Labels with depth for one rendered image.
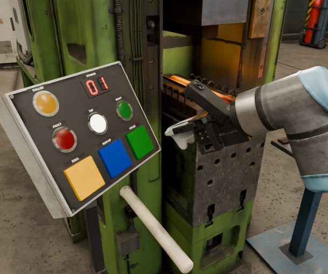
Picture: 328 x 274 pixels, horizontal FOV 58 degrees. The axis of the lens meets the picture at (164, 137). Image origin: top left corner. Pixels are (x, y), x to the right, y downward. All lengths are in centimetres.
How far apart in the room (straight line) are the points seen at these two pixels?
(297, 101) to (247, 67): 89
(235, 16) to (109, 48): 44
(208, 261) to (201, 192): 50
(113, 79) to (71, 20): 59
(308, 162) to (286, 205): 175
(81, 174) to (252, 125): 37
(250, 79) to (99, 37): 76
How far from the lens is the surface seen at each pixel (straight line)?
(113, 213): 131
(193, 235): 136
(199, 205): 126
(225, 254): 167
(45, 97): 68
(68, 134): 68
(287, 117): 56
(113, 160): 73
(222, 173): 125
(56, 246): 199
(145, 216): 111
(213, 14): 105
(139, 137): 80
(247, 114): 58
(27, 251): 202
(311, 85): 54
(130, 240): 138
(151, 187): 133
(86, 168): 68
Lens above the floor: 139
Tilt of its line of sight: 27 degrees down
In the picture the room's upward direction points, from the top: straight up
